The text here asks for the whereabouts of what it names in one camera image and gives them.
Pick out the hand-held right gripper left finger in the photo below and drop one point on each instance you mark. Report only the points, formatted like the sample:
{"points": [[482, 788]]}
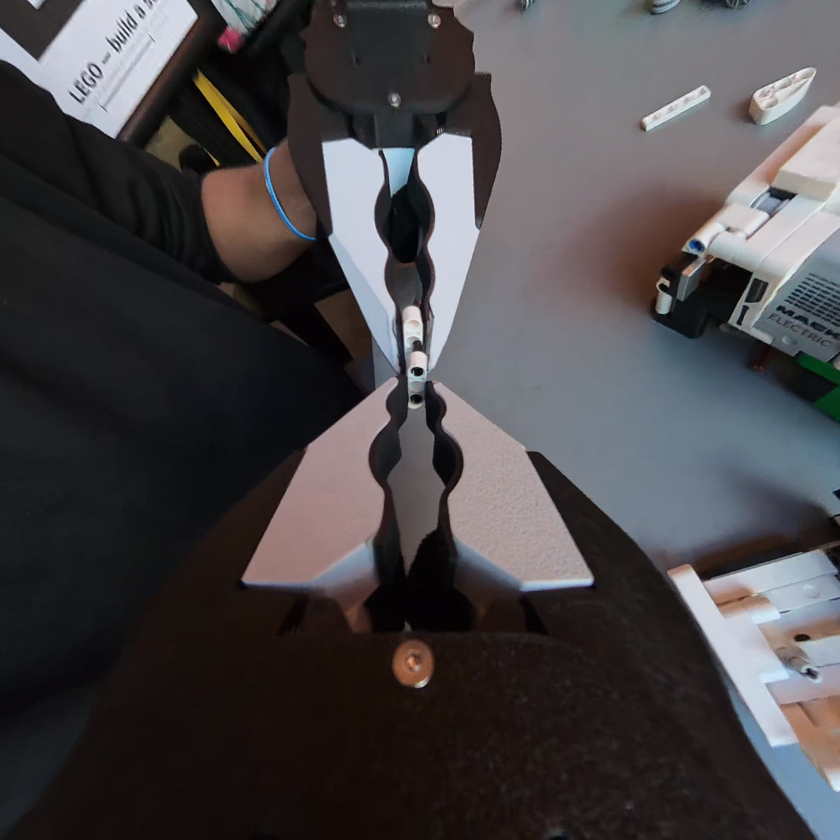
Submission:
{"points": [[315, 525]]}

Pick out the blue wristband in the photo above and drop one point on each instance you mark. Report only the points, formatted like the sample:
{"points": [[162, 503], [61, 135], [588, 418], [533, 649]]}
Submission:
{"points": [[268, 177]]}

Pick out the framed marker sign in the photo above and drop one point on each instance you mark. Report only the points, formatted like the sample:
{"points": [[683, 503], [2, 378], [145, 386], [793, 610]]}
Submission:
{"points": [[98, 65]]}

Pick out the white triangular lego piece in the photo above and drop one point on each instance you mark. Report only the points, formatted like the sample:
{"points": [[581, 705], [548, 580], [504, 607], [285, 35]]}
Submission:
{"points": [[784, 97]]}

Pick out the partly built lego truck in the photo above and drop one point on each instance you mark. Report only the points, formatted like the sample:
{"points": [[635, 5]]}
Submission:
{"points": [[774, 262]]}

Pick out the thin white lego beam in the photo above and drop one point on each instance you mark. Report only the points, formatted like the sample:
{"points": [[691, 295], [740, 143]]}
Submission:
{"points": [[676, 108]]}

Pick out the person's left hand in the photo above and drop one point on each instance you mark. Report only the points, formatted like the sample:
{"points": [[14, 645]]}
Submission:
{"points": [[289, 197]]}

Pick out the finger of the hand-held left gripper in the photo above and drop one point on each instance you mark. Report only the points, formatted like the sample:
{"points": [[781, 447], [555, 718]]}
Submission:
{"points": [[453, 197], [351, 197]]}

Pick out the white lego beam assembly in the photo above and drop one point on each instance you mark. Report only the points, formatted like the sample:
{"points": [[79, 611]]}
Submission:
{"points": [[416, 374]]}

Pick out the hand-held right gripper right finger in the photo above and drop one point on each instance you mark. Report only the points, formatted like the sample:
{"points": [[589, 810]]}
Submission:
{"points": [[512, 525]]}

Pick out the white lego panel subassembly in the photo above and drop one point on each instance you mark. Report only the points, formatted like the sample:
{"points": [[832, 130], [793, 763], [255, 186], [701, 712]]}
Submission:
{"points": [[754, 656]]}

